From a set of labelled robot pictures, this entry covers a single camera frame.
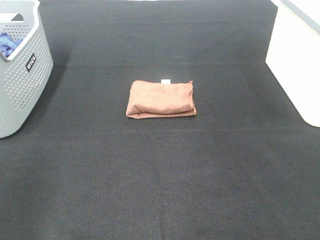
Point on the white plastic bin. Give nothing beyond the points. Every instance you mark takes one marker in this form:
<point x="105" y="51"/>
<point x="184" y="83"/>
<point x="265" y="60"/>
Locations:
<point x="293" y="55"/>

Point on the blue cloth in basket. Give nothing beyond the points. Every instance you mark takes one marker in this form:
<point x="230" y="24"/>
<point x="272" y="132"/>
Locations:
<point x="8" y="45"/>

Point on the grey perforated laundry basket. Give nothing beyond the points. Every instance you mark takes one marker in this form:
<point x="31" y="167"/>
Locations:
<point x="25" y="73"/>

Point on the brown microfiber towel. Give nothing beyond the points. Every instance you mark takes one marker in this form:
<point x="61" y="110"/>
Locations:
<point x="149" y="100"/>

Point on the black fabric table mat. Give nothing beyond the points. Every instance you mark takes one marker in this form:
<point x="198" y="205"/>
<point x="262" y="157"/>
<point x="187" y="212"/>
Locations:
<point x="245" y="167"/>

